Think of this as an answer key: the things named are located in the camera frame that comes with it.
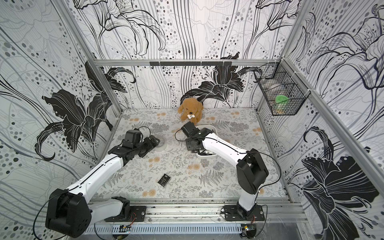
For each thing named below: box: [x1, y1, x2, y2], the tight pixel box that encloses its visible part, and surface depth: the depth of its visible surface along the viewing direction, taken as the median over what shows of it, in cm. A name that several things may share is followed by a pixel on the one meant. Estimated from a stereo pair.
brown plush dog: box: [178, 97, 204, 126], surface depth 101 cm
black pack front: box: [157, 173, 172, 188], surface depth 84 cm
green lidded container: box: [273, 95, 290, 115], surface depth 81 cm
